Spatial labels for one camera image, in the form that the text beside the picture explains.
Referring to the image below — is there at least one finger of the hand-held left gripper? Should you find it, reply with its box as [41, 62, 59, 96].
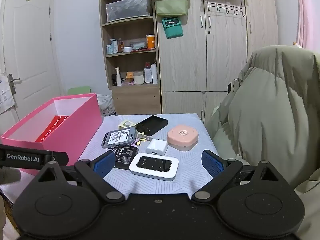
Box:
[0, 144, 68, 168]

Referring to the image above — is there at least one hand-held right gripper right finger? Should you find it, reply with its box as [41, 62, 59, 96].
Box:
[191, 149, 288, 204]

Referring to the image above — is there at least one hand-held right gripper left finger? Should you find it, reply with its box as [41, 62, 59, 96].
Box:
[31, 151, 125, 204]

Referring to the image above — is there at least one black battery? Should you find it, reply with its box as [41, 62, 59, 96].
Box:
[114, 145, 139, 170]

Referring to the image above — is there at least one pink round case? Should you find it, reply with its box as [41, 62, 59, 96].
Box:
[167, 124, 200, 152]

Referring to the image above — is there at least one pale yellow square frame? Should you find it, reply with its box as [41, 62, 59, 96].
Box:
[118, 120, 137, 130]

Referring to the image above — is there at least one pink cardboard box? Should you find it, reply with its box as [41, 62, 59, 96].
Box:
[0, 93, 104, 175]

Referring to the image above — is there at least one bunch of keys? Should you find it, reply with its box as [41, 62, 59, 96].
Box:
[135, 131, 153, 142]

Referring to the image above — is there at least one white pocket router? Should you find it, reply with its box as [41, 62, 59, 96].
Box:
[129, 153, 179, 181]

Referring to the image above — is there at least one white charger cube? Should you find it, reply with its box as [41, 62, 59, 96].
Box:
[146, 139, 168, 156]

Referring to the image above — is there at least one white patterned tablecloth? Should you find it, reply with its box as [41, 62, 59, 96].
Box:
[75, 113, 220, 195]

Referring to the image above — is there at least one red printed sheet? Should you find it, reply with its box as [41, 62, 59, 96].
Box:
[35, 115, 69, 142]

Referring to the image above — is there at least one tissue pack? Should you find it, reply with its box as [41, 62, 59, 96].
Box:
[96, 94, 116, 117]

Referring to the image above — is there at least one black flat case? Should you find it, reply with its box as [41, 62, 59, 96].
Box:
[136, 115, 168, 135]

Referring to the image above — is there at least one paper sheet on door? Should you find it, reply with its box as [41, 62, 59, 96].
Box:
[0, 74, 14, 114]

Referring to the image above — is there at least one wooden bookshelf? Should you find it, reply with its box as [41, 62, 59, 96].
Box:
[99, 0, 162, 116]

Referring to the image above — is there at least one green folding table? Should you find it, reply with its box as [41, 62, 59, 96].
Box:
[67, 86, 92, 97]

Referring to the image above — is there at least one olive green jacket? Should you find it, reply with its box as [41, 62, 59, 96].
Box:
[205, 45, 320, 240]

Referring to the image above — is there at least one white spray bottle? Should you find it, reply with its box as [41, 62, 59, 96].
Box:
[114, 67, 122, 87]

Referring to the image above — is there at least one white jar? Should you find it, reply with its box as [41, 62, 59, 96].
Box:
[133, 70, 145, 85]

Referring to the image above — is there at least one white door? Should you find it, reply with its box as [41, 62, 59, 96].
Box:
[0, 0, 63, 123]

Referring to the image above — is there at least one tall white bottle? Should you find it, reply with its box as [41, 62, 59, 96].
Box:
[151, 63, 158, 85]

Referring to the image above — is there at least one light wooden wardrobe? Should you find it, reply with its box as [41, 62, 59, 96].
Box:
[153, 0, 279, 125]

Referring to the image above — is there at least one orange paper cup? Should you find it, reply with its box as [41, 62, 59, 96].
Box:
[146, 34, 156, 50]

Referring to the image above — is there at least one teal pouch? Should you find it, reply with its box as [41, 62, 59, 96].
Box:
[161, 16, 185, 39]

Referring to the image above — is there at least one clear storage bin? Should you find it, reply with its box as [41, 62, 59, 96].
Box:
[106, 0, 150, 23]

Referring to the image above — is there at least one metal hook rack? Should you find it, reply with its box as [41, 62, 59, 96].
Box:
[207, 2, 247, 17]

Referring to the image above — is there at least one green hanging bag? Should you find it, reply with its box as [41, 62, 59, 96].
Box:
[154, 0, 189, 16]

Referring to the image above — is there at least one pink curtain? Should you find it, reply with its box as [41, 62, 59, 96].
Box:
[295, 0, 320, 53]

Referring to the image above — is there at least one metal door handle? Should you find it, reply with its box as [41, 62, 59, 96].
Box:
[7, 74, 21, 95]

